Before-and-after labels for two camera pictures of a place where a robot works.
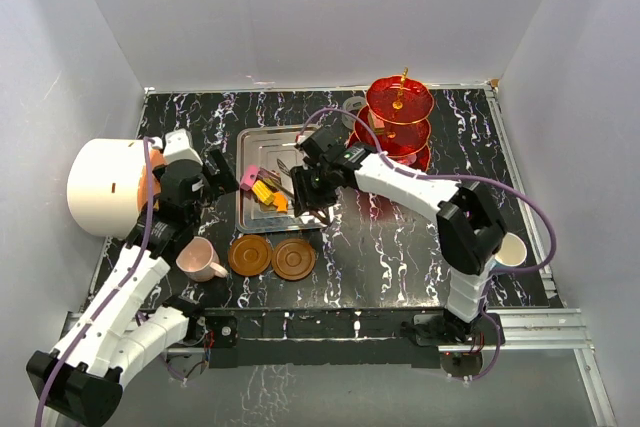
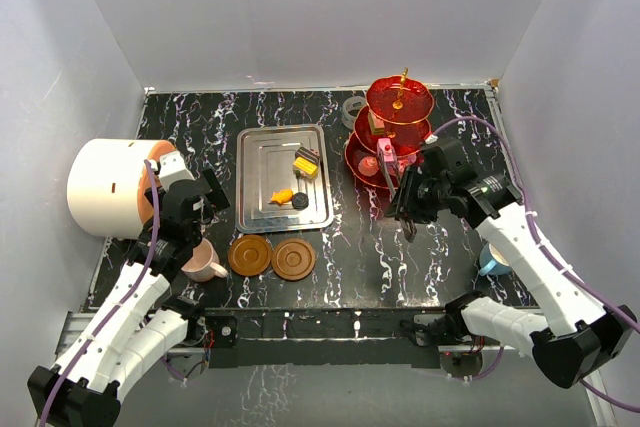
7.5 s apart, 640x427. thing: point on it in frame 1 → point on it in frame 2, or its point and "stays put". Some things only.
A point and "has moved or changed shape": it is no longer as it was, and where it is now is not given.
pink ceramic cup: [199, 260] stays put
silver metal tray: [263, 146] stays put
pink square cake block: [249, 177] → [385, 147]
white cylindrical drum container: [106, 185] stays put
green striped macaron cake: [376, 124] stays put
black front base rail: [319, 337] stays put
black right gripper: [306, 199] → [404, 207]
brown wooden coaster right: [293, 259] stays put
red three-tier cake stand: [396, 110] stays put
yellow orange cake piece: [263, 193] has moved or changed shape
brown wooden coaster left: [249, 255] stays put
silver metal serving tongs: [286, 170] → [392, 174]
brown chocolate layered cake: [270, 178] has moved or changed shape
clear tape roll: [352, 104] stays put
